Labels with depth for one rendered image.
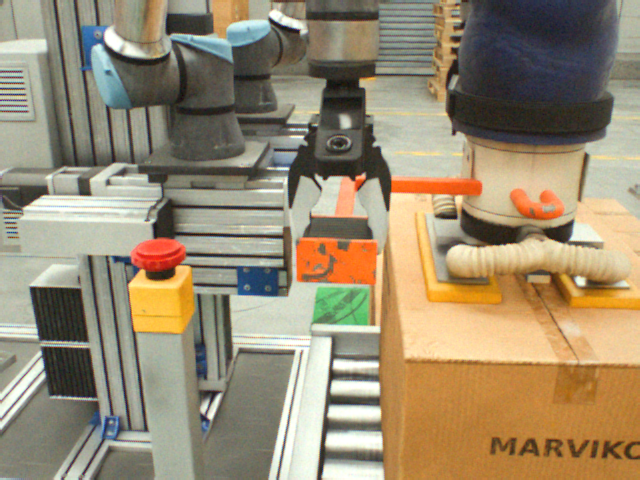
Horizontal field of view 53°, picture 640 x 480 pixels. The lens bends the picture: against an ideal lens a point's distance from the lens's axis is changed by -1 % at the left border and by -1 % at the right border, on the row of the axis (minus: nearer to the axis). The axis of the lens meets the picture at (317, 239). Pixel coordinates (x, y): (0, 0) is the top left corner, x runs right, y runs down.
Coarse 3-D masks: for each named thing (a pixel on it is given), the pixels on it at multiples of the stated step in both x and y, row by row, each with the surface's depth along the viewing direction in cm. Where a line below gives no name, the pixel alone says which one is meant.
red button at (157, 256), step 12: (156, 240) 85; (168, 240) 85; (132, 252) 83; (144, 252) 82; (156, 252) 81; (168, 252) 81; (180, 252) 83; (144, 264) 81; (156, 264) 81; (168, 264) 81; (156, 276) 83; (168, 276) 83
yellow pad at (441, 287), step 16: (416, 224) 116; (432, 224) 111; (432, 240) 103; (432, 256) 98; (432, 272) 93; (432, 288) 88; (448, 288) 88; (464, 288) 88; (480, 288) 88; (496, 288) 88; (496, 304) 88
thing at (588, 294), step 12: (552, 276) 95; (564, 276) 92; (564, 288) 89; (576, 288) 88; (588, 288) 88; (600, 288) 88; (612, 288) 88; (624, 288) 88; (636, 288) 88; (576, 300) 86; (588, 300) 86; (600, 300) 86; (612, 300) 86; (624, 300) 86; (636, 300) 85
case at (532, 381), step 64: (384, 256) 127; (384, 320) 122; (448, 320) 84; (512, 320) 83; (576, 320) 83; (384, 384) 117; (448, 384) 76; (512, 384) 76; (576, 384) 75; (384, 448) 113; (448, 448) 80; (512, 448) 79; (576, 448) 78
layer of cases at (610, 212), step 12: (588, 204) 258; (600, 204) 258; (612, 204) 258; (600, 216) 244; (612, 216) 244; (624, 216) 244; (612, 228) 232; (624, 228) 232; (636, 228) 232; (624, 240) 221; (636, 240) 221; (636, 252) 211; (372, 288) 213; (372, 300) 208; (372, 312) 202; (372, 324) 197
